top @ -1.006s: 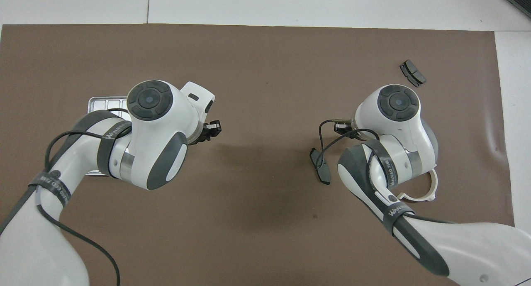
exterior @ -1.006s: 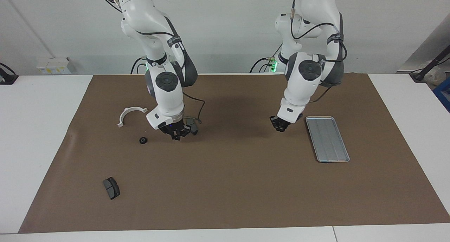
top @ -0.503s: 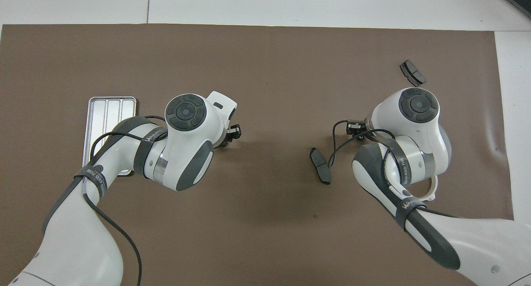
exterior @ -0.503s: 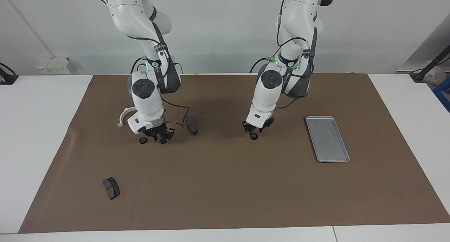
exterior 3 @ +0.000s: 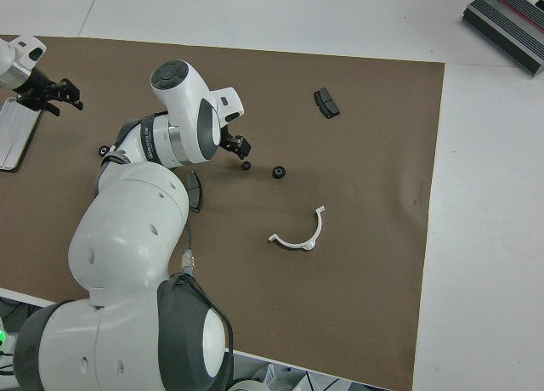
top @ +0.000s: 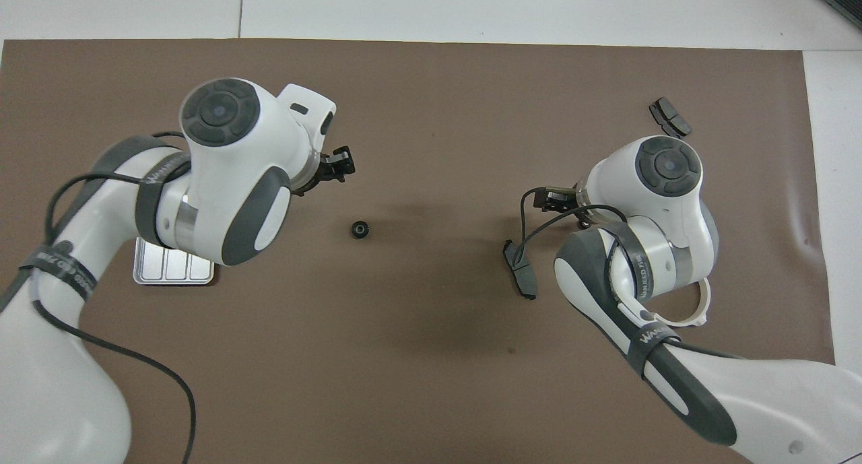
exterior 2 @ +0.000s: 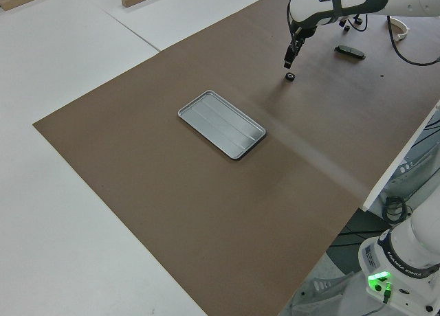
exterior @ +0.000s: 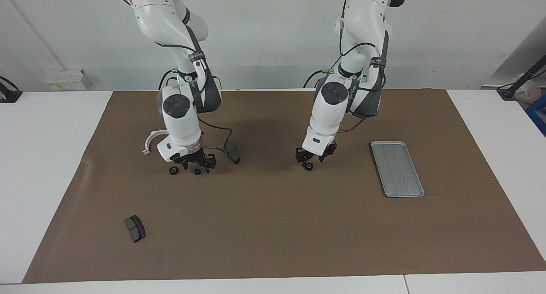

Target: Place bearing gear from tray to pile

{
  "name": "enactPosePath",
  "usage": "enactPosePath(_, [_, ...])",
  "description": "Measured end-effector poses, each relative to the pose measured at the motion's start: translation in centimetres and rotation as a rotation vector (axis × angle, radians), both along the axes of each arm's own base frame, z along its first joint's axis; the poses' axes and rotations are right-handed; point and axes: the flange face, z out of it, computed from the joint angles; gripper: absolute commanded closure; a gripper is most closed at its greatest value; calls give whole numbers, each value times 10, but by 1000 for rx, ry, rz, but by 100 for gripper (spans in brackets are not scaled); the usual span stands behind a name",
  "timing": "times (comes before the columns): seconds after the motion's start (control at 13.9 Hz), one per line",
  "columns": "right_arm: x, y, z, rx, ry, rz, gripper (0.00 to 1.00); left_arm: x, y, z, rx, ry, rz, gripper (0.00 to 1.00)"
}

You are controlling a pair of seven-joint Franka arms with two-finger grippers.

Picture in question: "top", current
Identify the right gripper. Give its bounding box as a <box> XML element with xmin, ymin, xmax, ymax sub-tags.
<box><xmin>503</xmin><ymin>97</ymin><xmax>693</xmax><ymax>301</ymax></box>

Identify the silver metal tray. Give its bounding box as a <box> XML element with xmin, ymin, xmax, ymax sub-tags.
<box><xmin>133</xmin><ymin>237</ymin><xmax>216</xmax><ymax>287</ymax></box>

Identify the white plastic ring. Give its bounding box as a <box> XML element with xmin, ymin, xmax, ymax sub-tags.
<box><xmin>649</xmin><ymin>275</ymin><xmax>712</xmax><ymax>328</ymax></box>

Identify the black cable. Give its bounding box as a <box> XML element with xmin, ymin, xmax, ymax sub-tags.
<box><xmin>513</xmin><ymin>187</ymin><xmax>748</xmax><ymax>361</ymax></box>
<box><xmin>30</xmin><ymin>131</ymin><xmax>197</xmax><ymax>464</ymax></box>

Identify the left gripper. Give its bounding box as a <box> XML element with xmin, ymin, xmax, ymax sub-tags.
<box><xmin>294</xmin><ymin>145</ymin><xmax>356</xmax><ymax>197</ymax></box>

